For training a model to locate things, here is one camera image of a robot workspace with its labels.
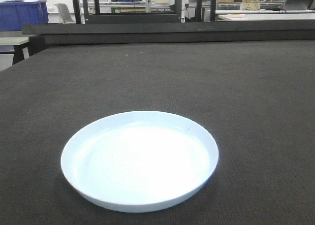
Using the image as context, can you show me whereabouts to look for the black metal frame rack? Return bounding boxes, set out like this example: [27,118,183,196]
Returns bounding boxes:
[22,15,315,45]

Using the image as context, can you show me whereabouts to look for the light blue round tray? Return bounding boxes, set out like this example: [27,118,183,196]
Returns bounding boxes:
[61,111,219,213]

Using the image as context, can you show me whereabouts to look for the white background table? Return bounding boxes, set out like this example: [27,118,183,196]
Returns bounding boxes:
[216,9,315,21]

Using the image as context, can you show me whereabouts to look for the grey chair background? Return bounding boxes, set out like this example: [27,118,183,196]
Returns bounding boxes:
[54,3,76,24]

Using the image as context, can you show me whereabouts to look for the blue plastic crate background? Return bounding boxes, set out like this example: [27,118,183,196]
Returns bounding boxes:
[0,0,48,32]

